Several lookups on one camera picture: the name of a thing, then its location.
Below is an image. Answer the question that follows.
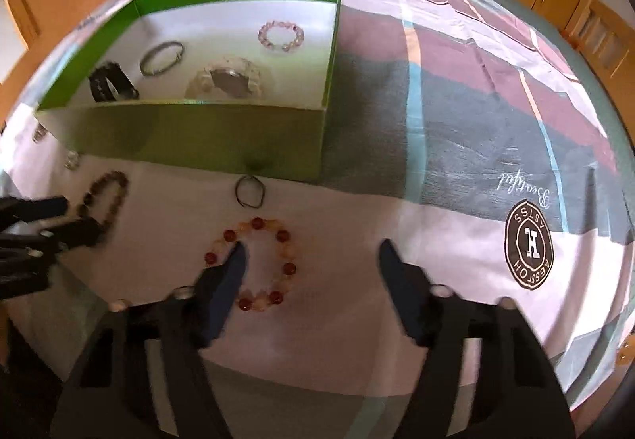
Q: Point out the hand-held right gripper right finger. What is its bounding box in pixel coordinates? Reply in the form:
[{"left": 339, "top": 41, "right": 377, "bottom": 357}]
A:
[{"left": 378, "top": 240, "right": 576, "bottom": 439}]

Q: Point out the pink crystal bead bracelet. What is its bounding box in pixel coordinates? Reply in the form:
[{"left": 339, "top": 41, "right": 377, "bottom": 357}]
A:
[{"left": 258, "top": 20, "right": 303, "bottom": 54}]

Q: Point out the wooden footboard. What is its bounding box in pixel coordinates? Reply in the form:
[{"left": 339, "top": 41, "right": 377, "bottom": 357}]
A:
[{"left": 563, "top": 0, "right": 635, "bottom": 88}]

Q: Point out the black watch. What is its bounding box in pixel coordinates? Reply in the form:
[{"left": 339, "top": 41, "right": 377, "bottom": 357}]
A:
[{"left": 88, "top": 62, "right": 140, "bottom": 103}]

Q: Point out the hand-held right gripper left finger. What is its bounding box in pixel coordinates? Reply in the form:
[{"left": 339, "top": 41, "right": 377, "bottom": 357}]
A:
[{"left": 57, "top": 241, "right": 249, "bottom": 439}]

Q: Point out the green cardboard box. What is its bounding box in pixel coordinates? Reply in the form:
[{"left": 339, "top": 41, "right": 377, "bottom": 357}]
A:
[{"left": 34, "top": 0, "right": 344, "bottom": 183}]

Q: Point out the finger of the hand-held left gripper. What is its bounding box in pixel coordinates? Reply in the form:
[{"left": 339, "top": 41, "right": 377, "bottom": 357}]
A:
[
  {"left": 0, "top": 195, "right": 69, "bottom": 224},
  {"left": 0, "top": 217, "right": 102, "bottom": 252}
]

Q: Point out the white watch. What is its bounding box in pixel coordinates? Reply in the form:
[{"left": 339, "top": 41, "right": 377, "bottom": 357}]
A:
[{"left": 185, "top": 56, "right": 264, "bottom": 100}]

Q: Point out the red bead bracelet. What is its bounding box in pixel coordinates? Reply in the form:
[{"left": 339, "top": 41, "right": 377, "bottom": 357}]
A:
[{"left": 203, "top": 217, "right": 298, "bottom": 313}]

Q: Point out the brown bead bracelet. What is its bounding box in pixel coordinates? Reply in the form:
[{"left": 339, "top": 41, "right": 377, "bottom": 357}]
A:
[{"left": 75, "top": 170, "right": 130, "bottom": 229}]

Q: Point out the silver bangle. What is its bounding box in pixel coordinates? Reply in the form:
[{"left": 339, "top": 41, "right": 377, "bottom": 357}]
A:
[{"left": 139, "top": 40, "right": 185, "bottom": 77}]

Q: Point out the dark hair tie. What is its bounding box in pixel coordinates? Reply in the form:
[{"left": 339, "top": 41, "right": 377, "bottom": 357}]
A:
[{"left": 235, "top": 174, "right": 267, "bottom": 210}]

